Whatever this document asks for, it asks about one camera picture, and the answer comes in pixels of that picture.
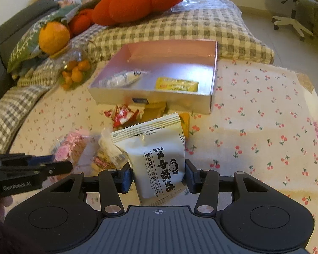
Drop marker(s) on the clear biscuit packet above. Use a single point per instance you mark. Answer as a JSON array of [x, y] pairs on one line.
[[108, 153]]

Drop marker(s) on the small red plush cushion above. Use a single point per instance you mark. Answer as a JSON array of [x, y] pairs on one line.
[[80, 22]]

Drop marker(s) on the white snack packet black print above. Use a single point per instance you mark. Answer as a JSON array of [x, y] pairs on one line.
[[153, 158]]

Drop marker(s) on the clear bag of small oranges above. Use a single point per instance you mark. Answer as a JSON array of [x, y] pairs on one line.
[[75, 71]]

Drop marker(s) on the silver cardboard box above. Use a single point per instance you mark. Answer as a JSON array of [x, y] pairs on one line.
[[169, 66]]

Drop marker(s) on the gold snack packet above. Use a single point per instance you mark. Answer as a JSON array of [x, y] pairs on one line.
[[155, 110]]

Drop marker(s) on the orange plush fruit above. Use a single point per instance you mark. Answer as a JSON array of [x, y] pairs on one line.
[[53, 37]]

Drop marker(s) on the white tube-shaped snack packet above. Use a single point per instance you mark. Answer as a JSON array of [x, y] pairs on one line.
[[123, 78]]

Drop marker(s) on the large red plush cushion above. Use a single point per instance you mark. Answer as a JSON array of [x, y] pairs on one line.
[[140, 1]]

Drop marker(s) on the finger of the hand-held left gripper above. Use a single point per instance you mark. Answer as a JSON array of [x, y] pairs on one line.
[[58, 168], [41, 159]]

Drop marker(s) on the green leaf-print pillow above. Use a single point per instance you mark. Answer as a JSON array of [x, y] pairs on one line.
[[26, 42]]

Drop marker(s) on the yellow flat snack packet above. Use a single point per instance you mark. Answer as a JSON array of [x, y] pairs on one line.
[[176, 85]]

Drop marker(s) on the grey sofa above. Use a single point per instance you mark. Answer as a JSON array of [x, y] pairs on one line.
[[18, 18]]

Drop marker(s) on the person's left forearm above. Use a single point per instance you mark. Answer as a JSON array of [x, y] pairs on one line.
[[0, 230]]

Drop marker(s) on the pink snack packet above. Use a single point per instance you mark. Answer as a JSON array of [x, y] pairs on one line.
[[74, 148]]

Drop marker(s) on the cherry-print bed sheet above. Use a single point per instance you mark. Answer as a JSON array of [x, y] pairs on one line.
[[254, 111]]

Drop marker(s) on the green checked blanket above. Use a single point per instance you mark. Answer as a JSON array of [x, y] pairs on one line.
[[175, 23]]

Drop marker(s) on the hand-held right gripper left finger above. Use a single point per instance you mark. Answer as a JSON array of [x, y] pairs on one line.
[[126, 180]]

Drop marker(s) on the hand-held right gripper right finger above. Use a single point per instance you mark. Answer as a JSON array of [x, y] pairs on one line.
[[190, 177]]

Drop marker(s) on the clear plastic bag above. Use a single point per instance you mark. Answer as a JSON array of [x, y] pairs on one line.
[[201, 4]]

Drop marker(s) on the red and white candy packet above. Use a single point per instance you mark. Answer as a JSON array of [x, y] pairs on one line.
[[122, 116]]

